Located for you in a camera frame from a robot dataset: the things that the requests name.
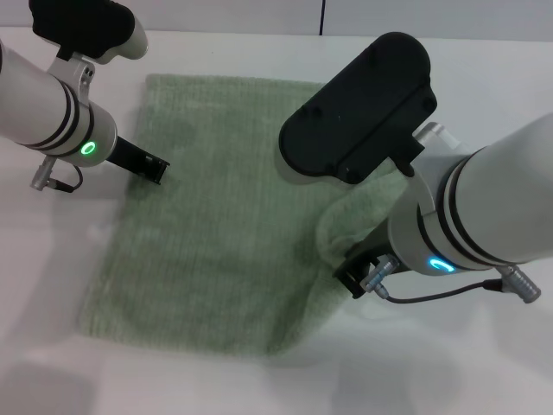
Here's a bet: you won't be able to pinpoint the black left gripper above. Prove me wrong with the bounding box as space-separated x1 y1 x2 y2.
105 136 171 186

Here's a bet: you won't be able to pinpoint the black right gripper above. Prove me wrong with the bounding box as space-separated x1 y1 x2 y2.
333 213 393 301

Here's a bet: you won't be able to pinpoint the light green ribbed towel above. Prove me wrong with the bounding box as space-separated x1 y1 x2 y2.
76 73 411 356

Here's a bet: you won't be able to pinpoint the right arm cable silver plugs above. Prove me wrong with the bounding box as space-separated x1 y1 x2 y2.
361 255 543 306

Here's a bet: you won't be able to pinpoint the left arm cable silver plug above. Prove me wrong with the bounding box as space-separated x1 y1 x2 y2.
29 156 84 191

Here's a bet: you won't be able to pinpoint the silver left camera mount clamp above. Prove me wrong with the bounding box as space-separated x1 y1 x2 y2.
46 50 95 94

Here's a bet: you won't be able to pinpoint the silver camera mount clamp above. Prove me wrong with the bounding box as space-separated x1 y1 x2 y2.
46 50 95 94
410 122 461 174

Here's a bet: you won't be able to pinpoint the silver right camera mount clamp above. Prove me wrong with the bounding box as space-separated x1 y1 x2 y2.
410 122 461 174

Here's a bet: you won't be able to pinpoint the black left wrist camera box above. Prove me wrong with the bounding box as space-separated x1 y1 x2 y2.
29 0 150 66

